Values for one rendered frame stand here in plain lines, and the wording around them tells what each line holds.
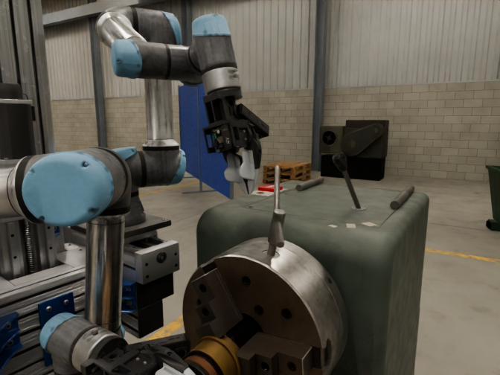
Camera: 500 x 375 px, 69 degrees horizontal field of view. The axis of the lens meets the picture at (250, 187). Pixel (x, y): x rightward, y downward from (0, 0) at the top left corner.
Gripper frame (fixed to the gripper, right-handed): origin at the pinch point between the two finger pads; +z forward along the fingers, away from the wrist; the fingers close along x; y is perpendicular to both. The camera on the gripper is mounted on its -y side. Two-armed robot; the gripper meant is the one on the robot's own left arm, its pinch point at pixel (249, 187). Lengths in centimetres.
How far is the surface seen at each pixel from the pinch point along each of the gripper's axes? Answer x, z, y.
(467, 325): 12, 141, -227
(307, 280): 13.3, 17.6, 8.2
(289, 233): 4.6, 11.6, -4.3
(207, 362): 2.8, 23.9, 25.6
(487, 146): 44, 59, -993
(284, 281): 11.4, 16.0, 12.8
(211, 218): -16.1, 6.1, -4.5
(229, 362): 4.4, 25.4, 22.7
